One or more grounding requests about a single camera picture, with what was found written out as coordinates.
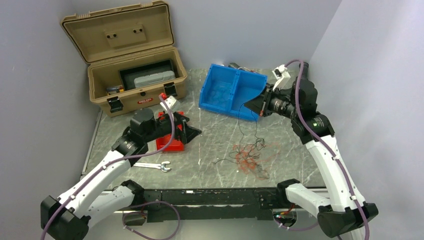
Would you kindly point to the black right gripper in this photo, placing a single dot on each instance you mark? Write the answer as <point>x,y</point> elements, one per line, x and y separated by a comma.
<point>259,104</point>

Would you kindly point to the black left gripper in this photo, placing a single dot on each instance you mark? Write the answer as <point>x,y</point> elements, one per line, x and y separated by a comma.
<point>188,132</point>

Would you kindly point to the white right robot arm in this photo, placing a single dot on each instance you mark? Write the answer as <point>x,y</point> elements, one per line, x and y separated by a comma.
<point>345,210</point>

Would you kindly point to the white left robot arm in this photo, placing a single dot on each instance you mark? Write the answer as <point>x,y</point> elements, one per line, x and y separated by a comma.
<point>71,215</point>

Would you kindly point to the red plastic bin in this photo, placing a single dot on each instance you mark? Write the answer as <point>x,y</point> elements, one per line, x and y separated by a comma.
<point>174,146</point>

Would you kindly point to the blue plastic divided bin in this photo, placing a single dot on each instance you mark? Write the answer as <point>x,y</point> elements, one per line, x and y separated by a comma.
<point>226,89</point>

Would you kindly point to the silver open-end wrench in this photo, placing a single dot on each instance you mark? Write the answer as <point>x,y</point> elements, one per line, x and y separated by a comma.
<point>163,166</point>

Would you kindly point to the grey case in toolbox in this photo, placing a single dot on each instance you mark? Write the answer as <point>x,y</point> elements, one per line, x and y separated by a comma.
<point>152,79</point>

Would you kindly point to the yellow black tool in toolbox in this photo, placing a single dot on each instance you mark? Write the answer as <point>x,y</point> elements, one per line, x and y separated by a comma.
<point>115,89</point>

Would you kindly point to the tan plastic toolbox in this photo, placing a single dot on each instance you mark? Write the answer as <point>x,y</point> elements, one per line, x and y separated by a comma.
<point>123,43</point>

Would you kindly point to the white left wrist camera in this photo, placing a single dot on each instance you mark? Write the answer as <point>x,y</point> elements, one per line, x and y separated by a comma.
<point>169,102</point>

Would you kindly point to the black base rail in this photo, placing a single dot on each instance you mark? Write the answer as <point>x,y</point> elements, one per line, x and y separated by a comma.
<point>260,203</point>

